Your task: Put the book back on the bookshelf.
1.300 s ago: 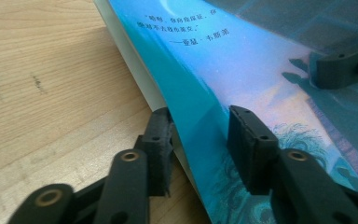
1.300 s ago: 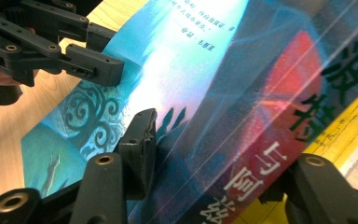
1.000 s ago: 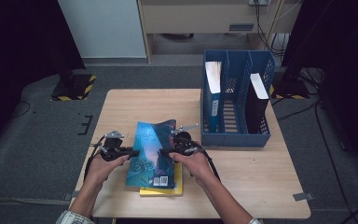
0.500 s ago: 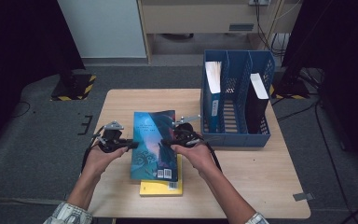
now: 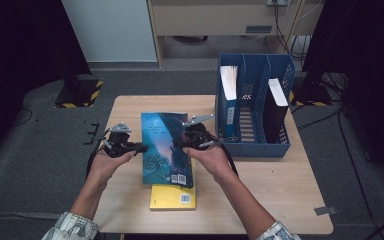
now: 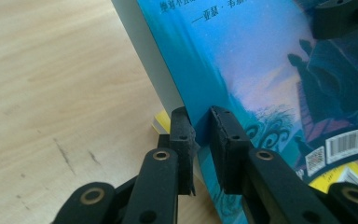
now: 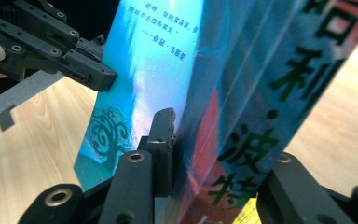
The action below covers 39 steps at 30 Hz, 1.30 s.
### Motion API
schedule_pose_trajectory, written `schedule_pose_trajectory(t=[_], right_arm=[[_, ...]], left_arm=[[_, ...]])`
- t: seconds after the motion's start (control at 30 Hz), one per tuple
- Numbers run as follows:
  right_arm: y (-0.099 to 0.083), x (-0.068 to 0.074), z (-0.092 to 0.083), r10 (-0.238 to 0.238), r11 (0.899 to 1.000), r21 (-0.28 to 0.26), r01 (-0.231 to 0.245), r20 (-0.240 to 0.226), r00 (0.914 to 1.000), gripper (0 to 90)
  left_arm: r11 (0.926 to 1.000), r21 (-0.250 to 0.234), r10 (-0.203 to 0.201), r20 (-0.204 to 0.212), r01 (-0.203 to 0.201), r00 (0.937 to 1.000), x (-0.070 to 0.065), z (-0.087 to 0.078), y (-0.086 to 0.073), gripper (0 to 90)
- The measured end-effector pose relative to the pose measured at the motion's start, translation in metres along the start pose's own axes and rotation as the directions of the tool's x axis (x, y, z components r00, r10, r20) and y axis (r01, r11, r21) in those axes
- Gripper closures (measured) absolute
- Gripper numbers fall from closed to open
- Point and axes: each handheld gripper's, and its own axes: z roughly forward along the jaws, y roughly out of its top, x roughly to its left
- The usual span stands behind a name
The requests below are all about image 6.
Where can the yellow book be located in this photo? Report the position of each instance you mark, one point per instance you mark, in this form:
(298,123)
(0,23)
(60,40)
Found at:
(162,122)

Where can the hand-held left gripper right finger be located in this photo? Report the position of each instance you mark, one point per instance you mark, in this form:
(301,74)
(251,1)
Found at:
(230,149)

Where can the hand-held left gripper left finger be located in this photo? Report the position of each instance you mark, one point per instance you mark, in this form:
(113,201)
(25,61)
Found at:
(183,149)

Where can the illustrated teal book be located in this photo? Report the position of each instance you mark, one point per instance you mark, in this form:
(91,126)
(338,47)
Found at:
(245,62)

